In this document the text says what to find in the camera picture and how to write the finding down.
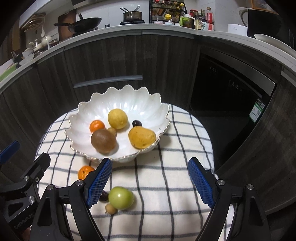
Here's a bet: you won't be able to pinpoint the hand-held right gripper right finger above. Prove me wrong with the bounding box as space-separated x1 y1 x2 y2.
188 157 267 241

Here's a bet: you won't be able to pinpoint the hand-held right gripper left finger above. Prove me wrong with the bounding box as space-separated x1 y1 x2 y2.
30 158 113 241

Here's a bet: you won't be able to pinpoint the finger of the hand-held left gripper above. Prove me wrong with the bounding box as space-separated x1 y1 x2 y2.
21 152 51 189
0 141 20 164

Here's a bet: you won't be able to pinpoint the orange tangerine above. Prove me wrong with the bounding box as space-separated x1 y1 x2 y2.
90 120 106 133
78 165 96 181

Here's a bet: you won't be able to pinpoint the green apple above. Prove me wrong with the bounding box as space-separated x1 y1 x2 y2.
108 186 135 210

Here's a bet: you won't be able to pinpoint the brown kiwi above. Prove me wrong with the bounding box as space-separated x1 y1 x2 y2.
91 129 117 154

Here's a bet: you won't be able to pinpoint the yellow mango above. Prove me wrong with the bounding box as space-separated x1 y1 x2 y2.
128 126 157 149

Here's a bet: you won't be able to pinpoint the yellow lemon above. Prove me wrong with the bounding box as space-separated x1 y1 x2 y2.
108 108 128 130

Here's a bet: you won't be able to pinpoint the white scalloped bowl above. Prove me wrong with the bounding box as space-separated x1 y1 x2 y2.
65 85 171 162

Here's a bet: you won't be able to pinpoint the black checked white tablecloth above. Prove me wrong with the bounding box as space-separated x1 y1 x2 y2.
34 104 228 241

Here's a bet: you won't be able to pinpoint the green plastic basin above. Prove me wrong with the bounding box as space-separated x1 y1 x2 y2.
0 65 18 80

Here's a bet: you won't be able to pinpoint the black built-in dishwasher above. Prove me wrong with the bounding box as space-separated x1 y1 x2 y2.
190 53 278 130

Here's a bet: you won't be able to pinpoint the black knife block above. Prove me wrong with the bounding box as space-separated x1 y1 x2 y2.
11 51 23 64

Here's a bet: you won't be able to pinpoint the dark wood base cabinets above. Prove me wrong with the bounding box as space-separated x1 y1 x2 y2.
0 30 296 216

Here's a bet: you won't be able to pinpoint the brown cutting board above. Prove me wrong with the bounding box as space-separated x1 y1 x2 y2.
58 9 77 42

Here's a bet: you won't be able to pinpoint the black gas stove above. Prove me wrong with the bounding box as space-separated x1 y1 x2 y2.
76 27 99 34

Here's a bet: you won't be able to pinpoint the black wok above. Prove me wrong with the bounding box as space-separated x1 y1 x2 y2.
54 13 102 33

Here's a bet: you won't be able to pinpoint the white square box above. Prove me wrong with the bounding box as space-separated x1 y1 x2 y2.
228 24 248 36

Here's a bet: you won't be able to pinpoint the white plate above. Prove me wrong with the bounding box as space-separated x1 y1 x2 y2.
254 34 296 55

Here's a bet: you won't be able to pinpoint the group of condiment bottles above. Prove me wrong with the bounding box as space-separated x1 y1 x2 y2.
180 7 215 31

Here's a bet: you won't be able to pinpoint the steel saucepan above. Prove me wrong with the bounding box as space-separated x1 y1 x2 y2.
120 5 143 21

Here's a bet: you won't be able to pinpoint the black microwave oven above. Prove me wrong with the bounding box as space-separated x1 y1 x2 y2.
247 9 296 50

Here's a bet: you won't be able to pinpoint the white electric kettle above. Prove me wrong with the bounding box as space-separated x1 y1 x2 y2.
237 7 249 27

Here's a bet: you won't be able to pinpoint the wooden glass door cabinet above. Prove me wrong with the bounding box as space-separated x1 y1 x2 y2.
252 0 269 9

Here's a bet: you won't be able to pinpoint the grey drawer handle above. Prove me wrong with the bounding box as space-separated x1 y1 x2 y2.
73 75 143 88

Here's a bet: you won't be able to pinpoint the wooden wall rack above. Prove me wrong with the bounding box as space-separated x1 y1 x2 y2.
22 13 47 32

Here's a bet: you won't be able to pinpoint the black wire spice rack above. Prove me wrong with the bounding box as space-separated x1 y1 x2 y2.
149 0 187 24

